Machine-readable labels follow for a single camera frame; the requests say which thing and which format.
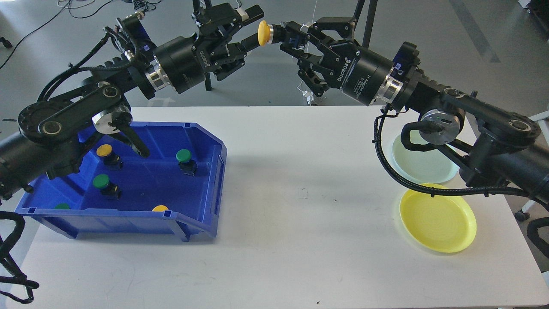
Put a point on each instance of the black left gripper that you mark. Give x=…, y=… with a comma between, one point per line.
x=186, y=60

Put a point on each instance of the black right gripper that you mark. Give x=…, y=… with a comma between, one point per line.
x=329, y=57

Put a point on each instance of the yellow button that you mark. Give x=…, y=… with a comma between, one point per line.
x=274, y=34
x=111, y=160

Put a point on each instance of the green button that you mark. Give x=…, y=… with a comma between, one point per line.
x=187, y=164
x=106, y=187

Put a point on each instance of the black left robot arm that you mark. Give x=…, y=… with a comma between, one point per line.
x=87, y=101

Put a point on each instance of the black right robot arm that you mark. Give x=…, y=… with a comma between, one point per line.
x=496, y=151

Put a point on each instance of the light green plate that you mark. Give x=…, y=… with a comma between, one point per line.
x=420, y=167

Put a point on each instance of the yellow button front edge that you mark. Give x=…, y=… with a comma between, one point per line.
x=160, y=208

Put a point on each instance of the yellow plate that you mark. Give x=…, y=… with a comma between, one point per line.
x=444, y=224

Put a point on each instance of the green button left corner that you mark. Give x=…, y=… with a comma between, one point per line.
x=62, y=206

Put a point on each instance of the black left stand legs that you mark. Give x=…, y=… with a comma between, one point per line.
x=208, y=36

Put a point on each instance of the black stand legs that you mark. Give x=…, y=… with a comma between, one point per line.
x=208, y=36
x=366, y=30

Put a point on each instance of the black right stand legs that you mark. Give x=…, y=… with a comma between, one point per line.
x=366, y=30

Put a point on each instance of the blue plastic bin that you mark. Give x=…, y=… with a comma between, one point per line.
x=194, y=202

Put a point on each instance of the white wheeled chair base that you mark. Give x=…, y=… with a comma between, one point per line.
x=542, y=120

